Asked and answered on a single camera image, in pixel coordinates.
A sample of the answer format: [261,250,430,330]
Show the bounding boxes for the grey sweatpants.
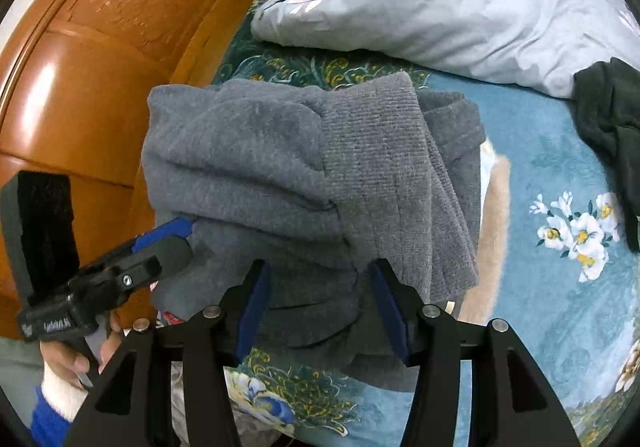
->
[141,72,485,369]

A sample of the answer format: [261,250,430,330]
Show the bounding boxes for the left forearm blue white sleeve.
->
[30,363,88,447]

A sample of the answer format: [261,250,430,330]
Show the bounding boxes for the stack of folded clothes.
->
[446,138,511,325]

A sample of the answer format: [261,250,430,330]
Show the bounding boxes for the person's left hand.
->
[40,282,156,389]

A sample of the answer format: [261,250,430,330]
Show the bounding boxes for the teal floral blanket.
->
[213,0,639,446]

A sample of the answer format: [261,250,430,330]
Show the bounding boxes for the black white jacket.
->
[573,58,640,252]

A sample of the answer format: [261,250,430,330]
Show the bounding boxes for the light blue floral duvet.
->
[252,0,639,98]

